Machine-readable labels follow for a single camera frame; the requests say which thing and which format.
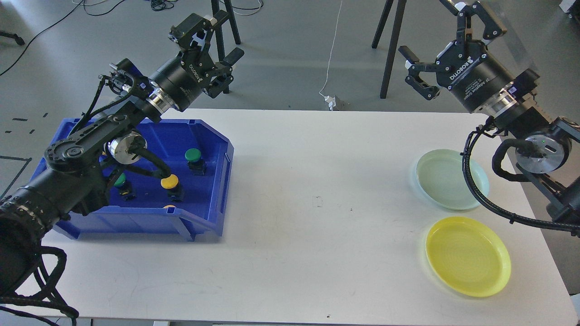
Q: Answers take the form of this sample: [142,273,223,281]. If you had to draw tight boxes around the black floor cables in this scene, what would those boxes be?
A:
[0,0,264,77]

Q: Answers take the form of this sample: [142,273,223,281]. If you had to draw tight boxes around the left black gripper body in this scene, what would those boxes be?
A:
[149,50,216,112]

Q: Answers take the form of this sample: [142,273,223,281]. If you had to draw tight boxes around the yellow push button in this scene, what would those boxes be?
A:
[161,175,184,202]

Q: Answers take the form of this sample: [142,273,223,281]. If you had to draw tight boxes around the light green plate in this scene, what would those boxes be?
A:
[413,149,480,211]

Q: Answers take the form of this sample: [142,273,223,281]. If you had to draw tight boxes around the right black tripod stand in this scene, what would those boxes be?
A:
[371,0,407,99]

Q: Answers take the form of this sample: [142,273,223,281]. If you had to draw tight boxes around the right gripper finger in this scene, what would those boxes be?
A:
[440,0,507,50]
[398,45,442,101]

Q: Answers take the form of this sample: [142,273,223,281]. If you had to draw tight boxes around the green push button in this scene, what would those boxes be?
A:
[113,173,136,201]
[184,147,207,176]

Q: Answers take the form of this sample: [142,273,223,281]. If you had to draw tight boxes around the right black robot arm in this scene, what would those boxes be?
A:
[398,0,580,236]

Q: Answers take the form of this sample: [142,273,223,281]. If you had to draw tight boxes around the yellow plate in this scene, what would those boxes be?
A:
[425,216,512,298]

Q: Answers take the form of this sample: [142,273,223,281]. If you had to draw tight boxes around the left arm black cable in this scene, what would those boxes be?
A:
[0,247,80,326]

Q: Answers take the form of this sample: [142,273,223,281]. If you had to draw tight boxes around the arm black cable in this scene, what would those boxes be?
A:
[0,247,80,326]
[461,115,580,237]

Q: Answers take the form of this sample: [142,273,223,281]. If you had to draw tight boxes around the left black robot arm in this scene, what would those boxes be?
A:
[1,9,244,325]

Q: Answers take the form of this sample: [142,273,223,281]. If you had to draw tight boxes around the blue plastic bin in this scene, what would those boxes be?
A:
[54,120,234,241]

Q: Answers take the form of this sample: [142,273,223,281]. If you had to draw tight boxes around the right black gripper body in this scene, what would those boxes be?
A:
[436,41,517,114]

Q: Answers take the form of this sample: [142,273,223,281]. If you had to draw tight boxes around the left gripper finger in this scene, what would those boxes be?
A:
[206,47,245,98]
[169,13,229,57]

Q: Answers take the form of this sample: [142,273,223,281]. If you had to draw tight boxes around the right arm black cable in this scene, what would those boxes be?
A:
[461,115,580,237]

